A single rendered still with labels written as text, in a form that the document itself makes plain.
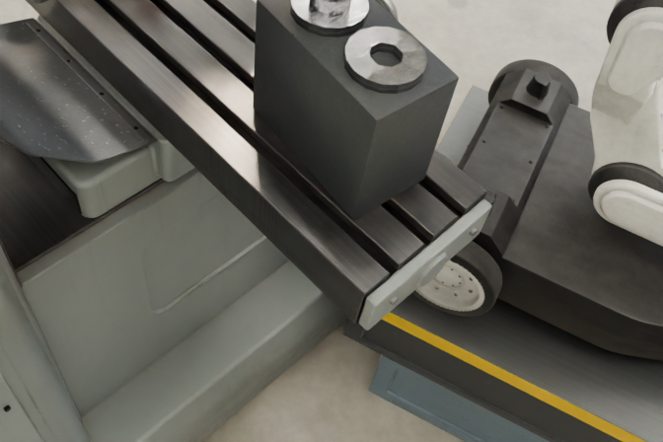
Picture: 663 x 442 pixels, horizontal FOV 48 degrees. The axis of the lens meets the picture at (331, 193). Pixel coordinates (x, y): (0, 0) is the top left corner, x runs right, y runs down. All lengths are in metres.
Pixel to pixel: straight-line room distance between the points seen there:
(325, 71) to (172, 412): 0.97
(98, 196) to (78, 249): 0.09
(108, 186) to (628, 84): 0.79
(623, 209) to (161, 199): 0.80
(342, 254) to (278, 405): 0.97
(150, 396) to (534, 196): 0.87
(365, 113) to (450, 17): 1.97
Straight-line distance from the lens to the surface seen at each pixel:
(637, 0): 1.20
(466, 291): 1.47
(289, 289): 1.73
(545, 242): 1.47
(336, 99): 0.82
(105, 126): 1.09
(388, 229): 0.92
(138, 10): 1.16
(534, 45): 2.73
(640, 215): 1.43
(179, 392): 1.63
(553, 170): 1.58
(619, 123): 1.36
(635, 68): 1.22
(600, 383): 1.57
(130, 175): 1.14
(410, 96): 0.80
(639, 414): 1.58
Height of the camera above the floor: 1.72
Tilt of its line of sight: 54 degrees down
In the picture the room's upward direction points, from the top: 10 degrees clockwise
